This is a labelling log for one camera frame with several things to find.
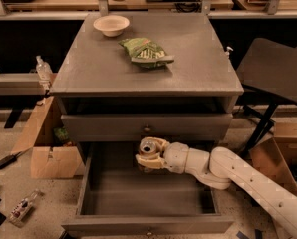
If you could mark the cardboard box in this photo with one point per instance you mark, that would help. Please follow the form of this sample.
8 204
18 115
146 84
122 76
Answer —
276 157
50 159

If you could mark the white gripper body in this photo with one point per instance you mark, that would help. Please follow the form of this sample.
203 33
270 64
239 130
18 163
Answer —
175 156

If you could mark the closed grey upper drawer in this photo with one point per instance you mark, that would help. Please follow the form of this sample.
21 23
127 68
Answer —
209 127

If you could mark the orange soda can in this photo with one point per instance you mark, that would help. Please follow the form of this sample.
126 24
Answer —
148 149

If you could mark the left cardboard box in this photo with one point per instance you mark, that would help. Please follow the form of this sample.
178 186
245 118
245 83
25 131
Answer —
50 159

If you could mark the small white pump bottle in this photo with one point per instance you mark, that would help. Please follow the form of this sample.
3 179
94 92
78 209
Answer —
228 51

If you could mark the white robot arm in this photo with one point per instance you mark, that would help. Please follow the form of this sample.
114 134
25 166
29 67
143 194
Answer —
218 169

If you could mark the green packet in box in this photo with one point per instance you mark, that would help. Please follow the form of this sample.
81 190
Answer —
61 136

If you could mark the grey drawer cabinet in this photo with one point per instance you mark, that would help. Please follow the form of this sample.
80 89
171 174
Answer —
97 76

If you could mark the open grey lower drawer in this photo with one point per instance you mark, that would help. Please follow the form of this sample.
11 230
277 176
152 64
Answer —
118 199

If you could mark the white bowl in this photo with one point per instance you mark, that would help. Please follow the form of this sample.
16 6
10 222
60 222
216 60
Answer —
111 25

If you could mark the green chip bag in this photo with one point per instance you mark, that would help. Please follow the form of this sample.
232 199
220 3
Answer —
146 53

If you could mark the right cardboard box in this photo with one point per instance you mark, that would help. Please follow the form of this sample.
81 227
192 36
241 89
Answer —
276 157

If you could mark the black power adapter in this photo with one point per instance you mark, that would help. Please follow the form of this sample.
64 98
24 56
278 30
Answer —
4 162

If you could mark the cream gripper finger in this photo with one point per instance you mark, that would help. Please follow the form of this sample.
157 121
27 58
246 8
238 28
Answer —
156 163
161 143

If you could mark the clear bottle on floor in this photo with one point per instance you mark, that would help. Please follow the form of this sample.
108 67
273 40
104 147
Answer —
23 207

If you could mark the clear bottle on shelf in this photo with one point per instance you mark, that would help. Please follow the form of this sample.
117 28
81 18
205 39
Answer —
43 69

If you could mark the black folding side table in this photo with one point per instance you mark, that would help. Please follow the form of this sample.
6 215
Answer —
269 69

